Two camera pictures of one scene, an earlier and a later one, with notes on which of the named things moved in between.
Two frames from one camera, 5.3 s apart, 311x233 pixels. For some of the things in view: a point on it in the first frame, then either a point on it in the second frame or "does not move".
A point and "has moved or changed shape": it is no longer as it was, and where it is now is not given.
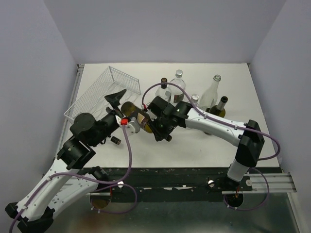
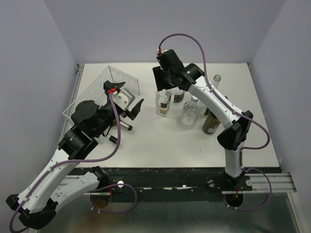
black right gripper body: x=160 y=127 to x=163 y=80
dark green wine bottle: x=130 y=110 has moved or changed shape
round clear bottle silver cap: x=176 y=94 does not move
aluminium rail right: x=277 y=183 does not move
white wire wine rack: x=111 y=82 does not move
